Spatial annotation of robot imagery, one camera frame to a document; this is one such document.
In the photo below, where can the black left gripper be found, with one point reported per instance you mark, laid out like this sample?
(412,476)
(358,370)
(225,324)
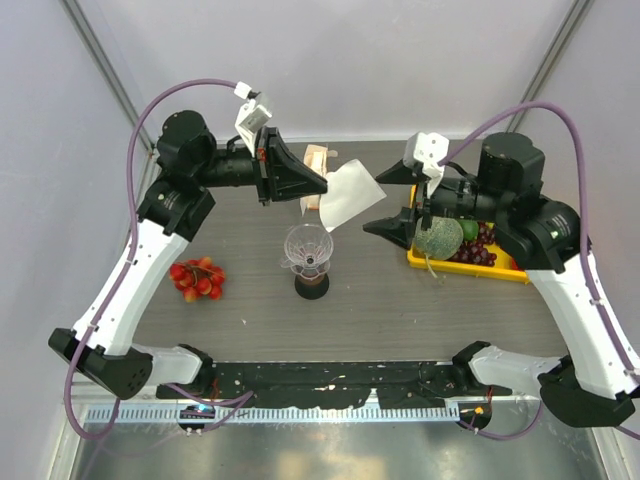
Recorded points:
(279,173)

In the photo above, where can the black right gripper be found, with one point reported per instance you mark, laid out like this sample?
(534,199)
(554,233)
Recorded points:
(400,228)

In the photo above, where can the white paper coffee filter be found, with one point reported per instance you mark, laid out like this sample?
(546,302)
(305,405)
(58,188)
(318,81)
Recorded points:
(350,191)

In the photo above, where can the clear plastic coffee dripper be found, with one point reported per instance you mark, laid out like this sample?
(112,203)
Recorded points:
(307,250)

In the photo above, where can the black base glass carafe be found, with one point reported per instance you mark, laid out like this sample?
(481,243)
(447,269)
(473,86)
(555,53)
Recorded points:
(311,283)

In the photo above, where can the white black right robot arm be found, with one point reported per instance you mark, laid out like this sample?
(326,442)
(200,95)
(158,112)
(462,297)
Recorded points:
(595,383)

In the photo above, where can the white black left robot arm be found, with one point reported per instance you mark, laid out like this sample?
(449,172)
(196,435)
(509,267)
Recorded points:
(100,344)

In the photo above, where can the stack of paper filters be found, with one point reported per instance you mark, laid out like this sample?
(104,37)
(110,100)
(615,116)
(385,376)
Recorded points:
(316,158)

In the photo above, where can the green netted melon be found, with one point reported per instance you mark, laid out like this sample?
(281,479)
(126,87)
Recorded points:
(441,241)

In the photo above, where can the green lime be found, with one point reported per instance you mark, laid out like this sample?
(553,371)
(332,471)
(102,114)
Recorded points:
(470,229)

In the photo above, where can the red grape bunch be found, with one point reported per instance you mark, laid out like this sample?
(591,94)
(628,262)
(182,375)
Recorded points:
(477,252)

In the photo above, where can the yellow plastic fruit tray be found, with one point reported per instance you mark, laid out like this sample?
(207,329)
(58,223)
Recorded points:
(504,267)

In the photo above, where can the red cherry bunch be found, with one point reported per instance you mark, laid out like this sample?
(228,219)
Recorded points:
(198,278)

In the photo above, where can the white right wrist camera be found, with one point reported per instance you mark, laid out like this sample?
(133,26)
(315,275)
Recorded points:
(423,152)

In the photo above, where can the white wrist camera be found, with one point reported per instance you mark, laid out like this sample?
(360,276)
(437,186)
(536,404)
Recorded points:
(423,152)
(252,116)

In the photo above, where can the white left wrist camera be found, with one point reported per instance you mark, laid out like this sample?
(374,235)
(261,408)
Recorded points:
(252,116)

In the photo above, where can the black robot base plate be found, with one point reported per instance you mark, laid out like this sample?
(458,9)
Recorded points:
(334,385)

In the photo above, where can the white slotted cable duct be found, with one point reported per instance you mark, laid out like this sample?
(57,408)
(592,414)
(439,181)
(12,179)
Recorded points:
(184,412)

